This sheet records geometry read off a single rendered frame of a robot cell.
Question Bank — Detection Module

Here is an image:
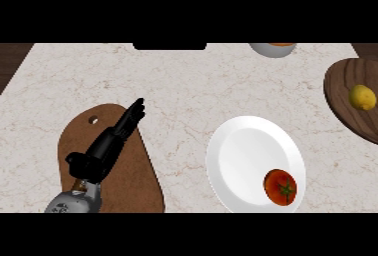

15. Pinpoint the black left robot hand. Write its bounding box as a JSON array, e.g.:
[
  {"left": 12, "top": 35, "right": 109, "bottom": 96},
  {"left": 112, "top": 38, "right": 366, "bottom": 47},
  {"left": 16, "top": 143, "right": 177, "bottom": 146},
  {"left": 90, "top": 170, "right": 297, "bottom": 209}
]
[{"left": 65, "top": 97, "right": 147, "bottom": 185}]

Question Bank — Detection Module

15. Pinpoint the white plate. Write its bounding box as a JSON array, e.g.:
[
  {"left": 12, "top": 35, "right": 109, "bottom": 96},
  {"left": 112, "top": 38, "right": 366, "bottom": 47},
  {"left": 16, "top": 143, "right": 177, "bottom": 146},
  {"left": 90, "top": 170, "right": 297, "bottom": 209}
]
[{"left": 205, "top": 115, "right": 307, "bottom": 214}]

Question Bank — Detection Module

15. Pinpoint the grey bowl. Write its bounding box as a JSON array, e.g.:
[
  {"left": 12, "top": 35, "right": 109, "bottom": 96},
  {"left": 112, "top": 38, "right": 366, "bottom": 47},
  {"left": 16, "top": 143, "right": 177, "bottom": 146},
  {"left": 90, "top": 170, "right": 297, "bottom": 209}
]
[{"left": 248, "top": 42, "right": 298, "bottom": 59}]

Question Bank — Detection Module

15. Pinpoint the dark wooden plate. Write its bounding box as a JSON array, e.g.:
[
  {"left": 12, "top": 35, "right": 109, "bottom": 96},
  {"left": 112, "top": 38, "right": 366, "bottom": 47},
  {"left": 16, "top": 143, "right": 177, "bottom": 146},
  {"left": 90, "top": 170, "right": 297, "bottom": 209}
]
[{"left": 322, "top": 57, "right": 378, "bottom": 145}]

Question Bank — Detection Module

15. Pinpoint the yellow lemon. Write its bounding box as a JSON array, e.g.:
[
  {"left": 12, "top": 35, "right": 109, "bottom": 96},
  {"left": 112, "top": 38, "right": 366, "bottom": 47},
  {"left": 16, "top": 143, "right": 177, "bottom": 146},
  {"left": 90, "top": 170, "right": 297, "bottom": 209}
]
[{"left": 348, "top": 84, "right": 378, "bottom": 112}]

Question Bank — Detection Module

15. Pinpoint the brown wooden cutting board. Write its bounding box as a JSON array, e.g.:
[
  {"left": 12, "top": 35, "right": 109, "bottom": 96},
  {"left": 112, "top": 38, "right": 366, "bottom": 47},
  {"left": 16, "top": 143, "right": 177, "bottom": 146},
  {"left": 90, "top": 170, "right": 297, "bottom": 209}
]
[{"left": 56, "top": 103, "right": 167, "bottom": 214}]

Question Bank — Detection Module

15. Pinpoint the black appliance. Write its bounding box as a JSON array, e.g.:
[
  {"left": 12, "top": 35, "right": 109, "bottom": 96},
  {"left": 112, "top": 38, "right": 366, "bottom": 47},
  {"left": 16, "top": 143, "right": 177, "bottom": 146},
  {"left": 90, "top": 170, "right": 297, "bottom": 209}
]
[{"left": 131, "top": 42, "right": 208, "bottom": 51}]

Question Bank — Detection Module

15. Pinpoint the red tomato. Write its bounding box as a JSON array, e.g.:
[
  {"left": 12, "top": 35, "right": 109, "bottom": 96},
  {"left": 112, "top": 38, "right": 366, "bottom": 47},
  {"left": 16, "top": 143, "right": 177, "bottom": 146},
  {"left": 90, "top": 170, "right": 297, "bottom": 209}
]
[{"left": 263, "top": 168, "right": 298, "bottom": 207}]

